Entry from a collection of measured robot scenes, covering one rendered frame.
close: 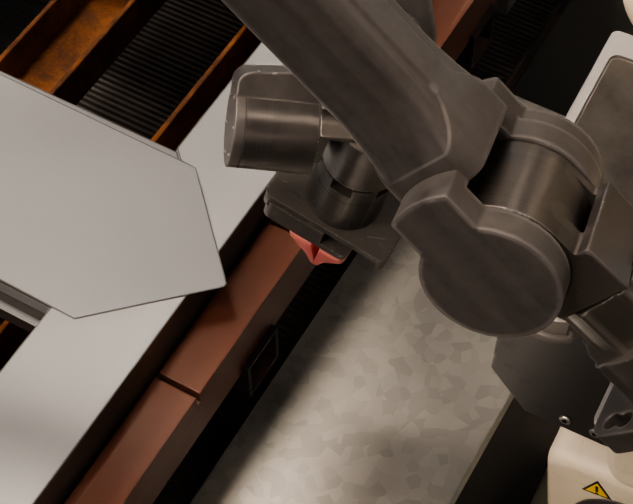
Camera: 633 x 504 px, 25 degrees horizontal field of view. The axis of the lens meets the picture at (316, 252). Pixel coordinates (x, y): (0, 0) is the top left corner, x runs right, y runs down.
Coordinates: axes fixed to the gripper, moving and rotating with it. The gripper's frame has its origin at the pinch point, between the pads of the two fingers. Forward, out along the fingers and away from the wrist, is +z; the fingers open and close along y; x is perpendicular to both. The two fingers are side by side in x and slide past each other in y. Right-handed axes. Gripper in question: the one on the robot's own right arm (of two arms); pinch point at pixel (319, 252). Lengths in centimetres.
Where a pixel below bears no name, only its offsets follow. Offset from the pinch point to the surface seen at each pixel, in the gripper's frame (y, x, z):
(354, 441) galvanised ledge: 10.3, -2.5, 22.1
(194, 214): -11.4, 1.6, 8.0
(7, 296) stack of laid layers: -21.0, -11.7, 12.4
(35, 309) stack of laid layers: -18.2, -11.8, 11.5
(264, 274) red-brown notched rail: -3.8, 1.4, 10.4
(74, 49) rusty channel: -37, 26, 33
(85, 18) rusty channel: -39, 30, 34
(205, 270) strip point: -7.7, -2.9, 7.1
